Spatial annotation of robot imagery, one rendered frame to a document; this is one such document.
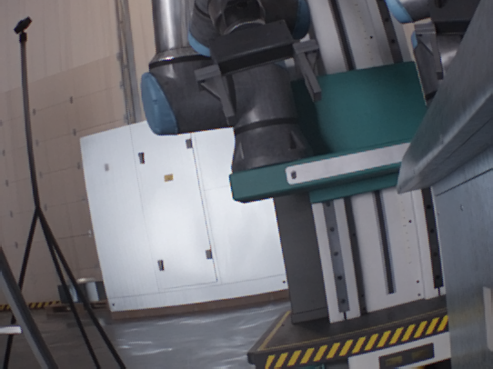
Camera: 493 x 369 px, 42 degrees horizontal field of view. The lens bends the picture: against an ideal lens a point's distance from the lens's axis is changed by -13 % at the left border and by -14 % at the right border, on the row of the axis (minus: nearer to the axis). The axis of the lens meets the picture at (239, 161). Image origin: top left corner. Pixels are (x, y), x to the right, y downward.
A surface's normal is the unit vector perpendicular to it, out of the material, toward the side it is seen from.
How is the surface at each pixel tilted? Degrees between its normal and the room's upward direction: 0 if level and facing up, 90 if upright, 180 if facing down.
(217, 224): 90
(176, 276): 90
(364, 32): 90
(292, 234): 90
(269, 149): 70
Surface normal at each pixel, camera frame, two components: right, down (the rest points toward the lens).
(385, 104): -0.15, -0.10
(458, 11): -0.30, -0.46
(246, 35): -0.10, -0.51
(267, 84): 0.27, -0.17
